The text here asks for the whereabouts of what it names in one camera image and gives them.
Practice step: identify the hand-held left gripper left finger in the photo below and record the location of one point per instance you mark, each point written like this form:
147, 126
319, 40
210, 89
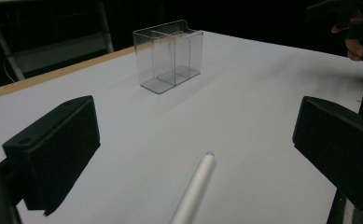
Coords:
54, 152

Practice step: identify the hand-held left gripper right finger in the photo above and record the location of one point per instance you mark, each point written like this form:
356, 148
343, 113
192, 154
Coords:
341, 146

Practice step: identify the white pen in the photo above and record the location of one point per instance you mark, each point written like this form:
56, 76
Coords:
194, 189

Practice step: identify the clear plastic holder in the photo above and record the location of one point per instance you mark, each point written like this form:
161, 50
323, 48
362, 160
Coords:
168, 56

